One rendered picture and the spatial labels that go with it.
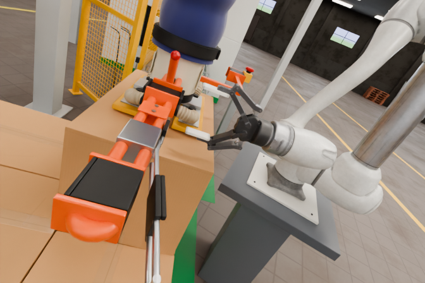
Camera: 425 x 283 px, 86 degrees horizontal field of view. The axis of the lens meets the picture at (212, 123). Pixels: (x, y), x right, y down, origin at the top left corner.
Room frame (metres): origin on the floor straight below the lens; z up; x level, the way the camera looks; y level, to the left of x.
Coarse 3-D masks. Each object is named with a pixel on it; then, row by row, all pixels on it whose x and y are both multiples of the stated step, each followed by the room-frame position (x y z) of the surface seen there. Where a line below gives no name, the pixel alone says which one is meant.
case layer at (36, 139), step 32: (0, 128) 0.73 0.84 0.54; (32, 128) 0.81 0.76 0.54; (64, 128) 0.90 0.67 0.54; (0, 160) 0.59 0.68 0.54; (32, 160) 0.65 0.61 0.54; (0, 192) 0.48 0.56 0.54; (32, 192) 0.53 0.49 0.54; (0, 224) 0.39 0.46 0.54; (32, 224) 0.43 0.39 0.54; (0, 256) 0.32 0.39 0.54; (32, 256) 0.35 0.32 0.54; (64, 256) 0.38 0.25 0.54; (96, 256) 0.42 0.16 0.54; (128, 256) 0.46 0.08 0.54; (160, 256) 0.50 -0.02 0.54
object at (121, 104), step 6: (144, 78) 0.87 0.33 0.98; (138, 90) 0.69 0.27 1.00; (120, 96) 0.66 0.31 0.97; (114, 102) 0.60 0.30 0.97; (120, 102) 0.62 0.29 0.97; (126, 102) 0.63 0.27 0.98; (114, 108) 0.60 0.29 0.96; (120, 108) 0.60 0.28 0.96; (126, 108) 0.60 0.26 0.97; (132, 108) 0.62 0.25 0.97; (132, 114) 0.61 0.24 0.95
